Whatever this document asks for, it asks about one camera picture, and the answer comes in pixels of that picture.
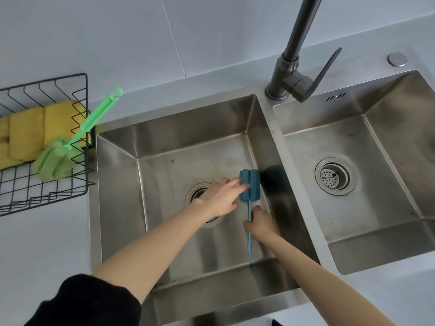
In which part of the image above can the person's left hand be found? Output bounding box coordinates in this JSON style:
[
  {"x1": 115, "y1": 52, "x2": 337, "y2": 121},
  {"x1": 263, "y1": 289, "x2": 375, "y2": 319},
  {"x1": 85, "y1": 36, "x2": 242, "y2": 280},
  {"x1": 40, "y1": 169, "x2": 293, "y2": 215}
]
[{"x1": 194, "y1": 178, "x2": 251, "y2": 224}]

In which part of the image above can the person's right hand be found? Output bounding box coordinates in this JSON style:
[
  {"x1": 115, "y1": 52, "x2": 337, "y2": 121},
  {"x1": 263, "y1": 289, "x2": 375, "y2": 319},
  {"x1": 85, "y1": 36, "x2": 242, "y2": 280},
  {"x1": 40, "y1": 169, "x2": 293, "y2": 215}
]
[{"x1": 244, "y1": 205, "x2": 280, "y2": 240}]

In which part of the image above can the blue sponge bottle brush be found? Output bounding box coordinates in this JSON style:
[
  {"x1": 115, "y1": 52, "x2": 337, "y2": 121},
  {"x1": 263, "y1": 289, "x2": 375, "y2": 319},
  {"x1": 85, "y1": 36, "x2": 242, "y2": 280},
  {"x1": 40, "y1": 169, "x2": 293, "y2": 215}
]
[{"x1": 239, "y1": 168, "x2": 261, "y2": 265}]

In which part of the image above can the person's left forearm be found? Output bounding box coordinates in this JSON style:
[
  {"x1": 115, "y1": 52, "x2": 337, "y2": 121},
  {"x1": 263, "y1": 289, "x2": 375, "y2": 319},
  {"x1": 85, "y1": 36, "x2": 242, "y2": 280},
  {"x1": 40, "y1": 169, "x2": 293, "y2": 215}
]
[{"x1": 91, "y1": 200, "x2": 214, "y2": 305}]

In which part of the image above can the person's right forearm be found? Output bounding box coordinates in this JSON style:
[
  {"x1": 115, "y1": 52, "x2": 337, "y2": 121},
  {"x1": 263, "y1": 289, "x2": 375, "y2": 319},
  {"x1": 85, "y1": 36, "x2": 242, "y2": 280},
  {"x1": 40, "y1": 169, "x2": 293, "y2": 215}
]
[{"x1": 268, "y1": 232, "x2": 397, "y2": 326}]

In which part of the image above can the sink drain without strainer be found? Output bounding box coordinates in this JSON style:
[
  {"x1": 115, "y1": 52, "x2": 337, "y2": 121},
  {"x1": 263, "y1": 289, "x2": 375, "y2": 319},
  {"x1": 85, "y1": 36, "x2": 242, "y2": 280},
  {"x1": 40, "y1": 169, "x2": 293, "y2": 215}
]
[{"x1": 185, "y1": 182, "x2": 222, "y2": 229}]

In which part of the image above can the sink drain with strainer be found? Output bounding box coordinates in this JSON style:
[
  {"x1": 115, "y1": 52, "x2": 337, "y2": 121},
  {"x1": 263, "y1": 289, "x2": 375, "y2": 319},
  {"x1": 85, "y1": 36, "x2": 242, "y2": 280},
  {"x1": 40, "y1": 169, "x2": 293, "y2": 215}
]
[{"x1": 314, "y1": 157, "x2": 351, "y2": 196}]

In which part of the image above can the stainless steel double sink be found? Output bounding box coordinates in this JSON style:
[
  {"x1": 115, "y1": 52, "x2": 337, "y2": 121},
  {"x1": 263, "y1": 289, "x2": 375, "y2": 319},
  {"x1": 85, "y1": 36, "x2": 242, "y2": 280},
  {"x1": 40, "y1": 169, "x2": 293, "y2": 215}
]
[{"x1": 89, "y1": 69, "x2": 435, "y2": 326}]

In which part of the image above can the dark grey faucet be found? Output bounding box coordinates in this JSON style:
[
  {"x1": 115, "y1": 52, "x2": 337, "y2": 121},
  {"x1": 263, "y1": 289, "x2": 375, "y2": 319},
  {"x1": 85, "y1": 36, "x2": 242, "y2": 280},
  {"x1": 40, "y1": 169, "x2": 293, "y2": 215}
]
[{"x1": 265, "y1": 0, "x2": 343, "y2": 104}]

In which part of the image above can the black sleeve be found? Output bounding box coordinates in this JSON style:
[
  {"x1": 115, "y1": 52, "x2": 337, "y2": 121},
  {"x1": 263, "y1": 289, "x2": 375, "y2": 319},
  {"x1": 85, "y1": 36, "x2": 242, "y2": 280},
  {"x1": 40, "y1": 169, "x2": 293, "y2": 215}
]
[{"x1": 24, "y1": 274, "x2": 142, "y2": 326}]

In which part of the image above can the green sponge bottle brush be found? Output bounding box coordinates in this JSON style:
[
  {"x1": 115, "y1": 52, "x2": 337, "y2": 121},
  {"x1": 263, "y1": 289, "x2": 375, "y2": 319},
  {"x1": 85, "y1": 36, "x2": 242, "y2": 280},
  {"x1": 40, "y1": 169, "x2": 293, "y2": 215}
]
[{"x1": 32, "y1": 87, "x2": 124, "y2": 182}]

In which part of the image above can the yellow sponge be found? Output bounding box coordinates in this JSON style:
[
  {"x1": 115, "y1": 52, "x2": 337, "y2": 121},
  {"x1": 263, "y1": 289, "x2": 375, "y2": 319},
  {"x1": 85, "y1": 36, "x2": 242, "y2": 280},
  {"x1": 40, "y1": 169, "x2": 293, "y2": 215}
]
[
  {"x1": 0, "y1": 116, "x2": 12, "y2": 169},
  {"x1": 9, "y1": 108, "x2": 46, "y2": 162},
  {"x1": 43, "y1": 100, "x2": 88, "y2": 150}
]

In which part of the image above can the round silver hole cover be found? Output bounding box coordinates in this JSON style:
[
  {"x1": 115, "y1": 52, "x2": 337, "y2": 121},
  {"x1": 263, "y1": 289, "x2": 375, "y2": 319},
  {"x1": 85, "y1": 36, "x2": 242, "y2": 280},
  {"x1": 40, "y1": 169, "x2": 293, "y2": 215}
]
[{"x1": 388, "y1": 52, "x2": 408, "y2": 67}]

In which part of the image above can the black wire basket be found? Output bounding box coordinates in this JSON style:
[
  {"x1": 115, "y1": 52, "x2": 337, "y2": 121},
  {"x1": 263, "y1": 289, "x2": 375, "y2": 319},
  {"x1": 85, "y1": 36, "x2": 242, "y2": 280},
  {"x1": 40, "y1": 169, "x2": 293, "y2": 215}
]
[{"x1": 0, "y1": 73, "x2": 97, "y2": 217}]

